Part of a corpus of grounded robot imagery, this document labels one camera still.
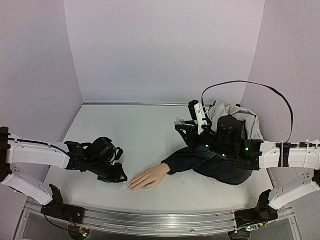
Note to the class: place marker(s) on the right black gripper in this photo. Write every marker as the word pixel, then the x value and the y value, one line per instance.
pixel 191 132

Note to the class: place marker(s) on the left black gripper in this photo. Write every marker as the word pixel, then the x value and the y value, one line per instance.
pixel 117 176

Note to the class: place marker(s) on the clear nail polish bottle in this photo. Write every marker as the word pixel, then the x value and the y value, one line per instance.
pixel 180 122

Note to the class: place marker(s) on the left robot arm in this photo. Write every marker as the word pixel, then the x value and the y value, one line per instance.
pixel 100 157

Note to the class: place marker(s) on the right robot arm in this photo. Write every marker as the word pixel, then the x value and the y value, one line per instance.
pixel 229 142

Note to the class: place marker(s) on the mannequin hand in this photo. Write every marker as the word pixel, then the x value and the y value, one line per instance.
pixel 150 178

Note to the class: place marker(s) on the grey black jacket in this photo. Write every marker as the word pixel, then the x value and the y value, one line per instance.
pixel 209 164

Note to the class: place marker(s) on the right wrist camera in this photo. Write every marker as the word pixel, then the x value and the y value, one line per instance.
pixel 199 115

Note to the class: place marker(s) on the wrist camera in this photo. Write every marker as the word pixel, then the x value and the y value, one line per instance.
pixel 117 154
pixel 199 115

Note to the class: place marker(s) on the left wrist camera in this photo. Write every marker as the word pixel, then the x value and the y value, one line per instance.
pixel 117 154

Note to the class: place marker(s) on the aluminium back rail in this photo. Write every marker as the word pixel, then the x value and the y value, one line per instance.
pixel 158 104

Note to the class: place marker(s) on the aluminium rail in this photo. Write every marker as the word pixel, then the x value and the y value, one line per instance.
pixel 158 104
pixel 166 224

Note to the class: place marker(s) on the aluminium front rail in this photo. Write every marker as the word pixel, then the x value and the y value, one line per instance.
pixel 166 224

